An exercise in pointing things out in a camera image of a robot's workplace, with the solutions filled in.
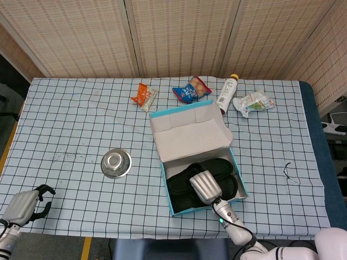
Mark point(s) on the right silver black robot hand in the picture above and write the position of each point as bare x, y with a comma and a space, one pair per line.
206, 188

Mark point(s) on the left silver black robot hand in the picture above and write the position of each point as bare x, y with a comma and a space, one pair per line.
19, 207

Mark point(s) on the black rubber slipper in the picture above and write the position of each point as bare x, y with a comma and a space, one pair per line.
179, 195
219, 166

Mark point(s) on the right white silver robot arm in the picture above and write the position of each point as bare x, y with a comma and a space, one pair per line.
236, 224

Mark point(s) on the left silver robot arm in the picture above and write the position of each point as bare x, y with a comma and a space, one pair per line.
6, 239

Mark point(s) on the blue white cardboard shoe box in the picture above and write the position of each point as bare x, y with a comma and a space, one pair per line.
189, 135

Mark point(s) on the dark blue seat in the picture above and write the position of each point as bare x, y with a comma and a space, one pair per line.
168, 250

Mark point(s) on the black thread scrap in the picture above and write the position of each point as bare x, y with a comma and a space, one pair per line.
286, 169

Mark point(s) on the small stainless steel bowl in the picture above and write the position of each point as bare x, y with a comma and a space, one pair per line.
116, 163

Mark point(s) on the crumpled green white packet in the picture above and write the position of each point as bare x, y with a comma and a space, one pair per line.
252, 104

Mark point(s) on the blue red snack packet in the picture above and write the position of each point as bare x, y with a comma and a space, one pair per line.
189, 92

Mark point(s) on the blue checked tablecloth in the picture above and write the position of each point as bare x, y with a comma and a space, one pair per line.
67, 122

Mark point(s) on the white bottle with yellow cap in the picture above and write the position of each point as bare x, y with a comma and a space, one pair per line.
229, 89

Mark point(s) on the orange white snack packet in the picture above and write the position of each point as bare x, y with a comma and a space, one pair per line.
143, 96

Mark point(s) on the dark blue table pad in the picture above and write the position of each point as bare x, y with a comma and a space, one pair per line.
317, 130

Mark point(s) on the black plastic bin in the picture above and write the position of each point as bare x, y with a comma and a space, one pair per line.
339, 151

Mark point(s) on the beige woven folding screen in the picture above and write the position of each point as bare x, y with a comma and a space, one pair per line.
176, 35

